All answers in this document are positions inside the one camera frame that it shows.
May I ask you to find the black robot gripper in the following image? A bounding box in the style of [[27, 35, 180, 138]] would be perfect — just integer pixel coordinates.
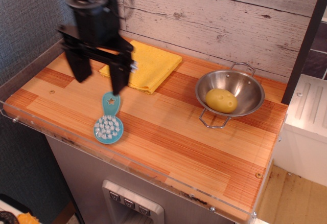
[[58, 3, 138, 96]]

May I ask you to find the yellow toy potato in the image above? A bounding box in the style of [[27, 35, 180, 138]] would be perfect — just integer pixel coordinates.
[[205, 88, 238, 114]]

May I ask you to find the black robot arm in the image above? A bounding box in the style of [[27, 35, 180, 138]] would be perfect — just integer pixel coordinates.
[[58, 0, 136, 95]]

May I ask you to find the folded yellow cloth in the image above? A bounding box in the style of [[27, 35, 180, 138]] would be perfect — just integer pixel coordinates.
[[99, 40, 183, 95]]

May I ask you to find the teal dish scrubber brush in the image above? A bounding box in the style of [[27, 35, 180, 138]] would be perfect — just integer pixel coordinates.
[[94, 92, 124, 144]]

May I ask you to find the clear acrylic table guard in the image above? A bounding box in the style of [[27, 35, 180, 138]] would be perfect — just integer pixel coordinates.
[[0, 16, 288, 222]]

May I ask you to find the grey toy dispenser panel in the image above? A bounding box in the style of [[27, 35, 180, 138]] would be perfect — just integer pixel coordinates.
[[102, 180, 165, 223]]

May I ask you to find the yellow object bottom left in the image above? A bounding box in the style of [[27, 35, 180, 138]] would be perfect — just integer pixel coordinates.
[[17, 213, 40, 224]]

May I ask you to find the white toy cabinet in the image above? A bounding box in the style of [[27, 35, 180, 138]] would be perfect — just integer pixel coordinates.
[[273, 75, 326, 186]]

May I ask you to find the steel pan with handles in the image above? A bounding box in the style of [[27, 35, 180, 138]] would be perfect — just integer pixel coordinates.
[[195, 62, 265, 128]]

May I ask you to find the dark right shelf post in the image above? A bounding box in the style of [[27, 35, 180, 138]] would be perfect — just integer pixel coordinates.
[[282, 0, 326, 105]]

